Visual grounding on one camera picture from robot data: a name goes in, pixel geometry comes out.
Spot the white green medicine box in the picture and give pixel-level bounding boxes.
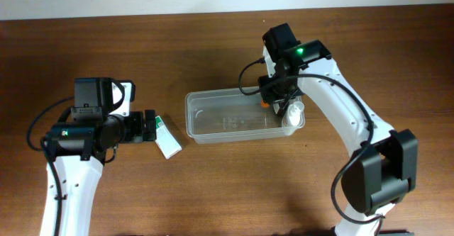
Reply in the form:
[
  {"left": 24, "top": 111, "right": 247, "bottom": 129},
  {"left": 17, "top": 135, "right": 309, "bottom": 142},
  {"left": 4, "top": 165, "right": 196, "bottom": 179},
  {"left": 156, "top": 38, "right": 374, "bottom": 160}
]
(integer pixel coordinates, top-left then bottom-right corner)
[{"left": 155, "top": 116, "right": 182, "bottom": 159}]

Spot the orange tube white cap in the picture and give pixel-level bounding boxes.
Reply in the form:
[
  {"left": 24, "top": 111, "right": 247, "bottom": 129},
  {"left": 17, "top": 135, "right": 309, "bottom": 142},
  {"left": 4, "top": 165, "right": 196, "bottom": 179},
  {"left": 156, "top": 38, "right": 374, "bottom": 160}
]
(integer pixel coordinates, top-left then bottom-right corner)
[{"left": 261, "top": 101, "right": 270, "bottom": 108}]

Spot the black bottle white cap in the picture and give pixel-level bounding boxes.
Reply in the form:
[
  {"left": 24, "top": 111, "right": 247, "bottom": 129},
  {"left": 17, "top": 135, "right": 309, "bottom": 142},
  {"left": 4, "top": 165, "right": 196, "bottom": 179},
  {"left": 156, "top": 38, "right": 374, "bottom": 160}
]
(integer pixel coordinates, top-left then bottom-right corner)
[{"left": 272, "top": 102, "right": 287, "bottom": 118}]

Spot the white spray bottle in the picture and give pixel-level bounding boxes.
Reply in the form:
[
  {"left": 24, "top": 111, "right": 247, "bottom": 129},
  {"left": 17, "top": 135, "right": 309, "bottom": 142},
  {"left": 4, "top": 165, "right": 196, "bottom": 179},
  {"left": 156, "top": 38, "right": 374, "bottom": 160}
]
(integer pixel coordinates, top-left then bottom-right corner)
[{"left": 282, "top": 101, "right": 305, "bottom": 128}]

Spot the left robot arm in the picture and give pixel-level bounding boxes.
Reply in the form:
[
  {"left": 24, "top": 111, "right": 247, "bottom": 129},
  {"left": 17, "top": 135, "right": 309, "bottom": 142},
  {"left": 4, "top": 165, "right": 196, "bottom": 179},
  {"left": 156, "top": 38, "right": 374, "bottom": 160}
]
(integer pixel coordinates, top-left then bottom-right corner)
[{"left": 40, "top": 77, "right": 157, "bottom": 235}]

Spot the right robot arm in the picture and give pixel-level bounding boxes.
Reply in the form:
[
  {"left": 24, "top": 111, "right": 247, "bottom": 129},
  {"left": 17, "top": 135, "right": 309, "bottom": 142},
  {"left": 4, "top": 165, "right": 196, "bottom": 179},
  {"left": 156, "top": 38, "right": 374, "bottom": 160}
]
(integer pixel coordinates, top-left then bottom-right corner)
[{"left": 258, "top": 23, "right": 418, "bottom": 235}]

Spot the clear plastic container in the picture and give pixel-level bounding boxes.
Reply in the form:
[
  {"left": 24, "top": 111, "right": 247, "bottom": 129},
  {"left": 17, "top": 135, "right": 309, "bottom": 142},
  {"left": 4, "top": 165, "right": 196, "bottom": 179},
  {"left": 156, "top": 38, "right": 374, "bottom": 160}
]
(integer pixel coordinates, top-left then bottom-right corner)
[{"left": 185, "top": 89, "right": 305, "bottom": 144}]

